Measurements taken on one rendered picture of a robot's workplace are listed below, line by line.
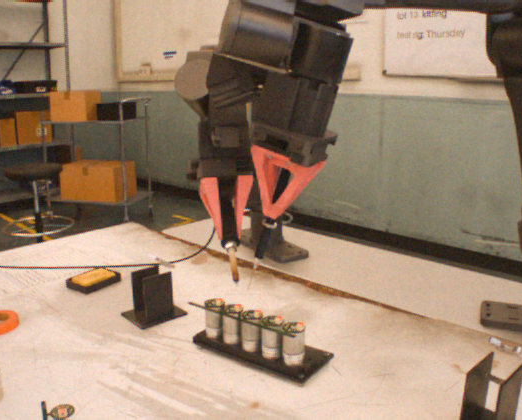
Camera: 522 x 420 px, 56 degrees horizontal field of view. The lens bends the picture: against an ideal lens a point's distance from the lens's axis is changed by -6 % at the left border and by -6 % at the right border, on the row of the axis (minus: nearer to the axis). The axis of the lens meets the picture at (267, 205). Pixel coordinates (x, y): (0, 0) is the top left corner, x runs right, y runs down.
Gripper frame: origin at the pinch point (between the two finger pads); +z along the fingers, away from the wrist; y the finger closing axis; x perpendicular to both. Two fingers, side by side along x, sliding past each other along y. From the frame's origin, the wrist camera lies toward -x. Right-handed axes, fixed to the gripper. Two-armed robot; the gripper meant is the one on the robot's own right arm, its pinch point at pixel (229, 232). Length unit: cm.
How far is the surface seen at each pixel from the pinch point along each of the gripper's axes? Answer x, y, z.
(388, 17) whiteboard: 191, 127, -171
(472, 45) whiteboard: 160, 161, -134
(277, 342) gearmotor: -8.4, 3.6, 14.5
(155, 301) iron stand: 6.1, -10.2, 7.8
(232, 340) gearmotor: -4.4, -1.0, 13.9
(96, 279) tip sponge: 18.4, -20.3, 2.7
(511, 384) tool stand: -24.9, 21.1, 20.5
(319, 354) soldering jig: -5.7, 8.9, 16.4
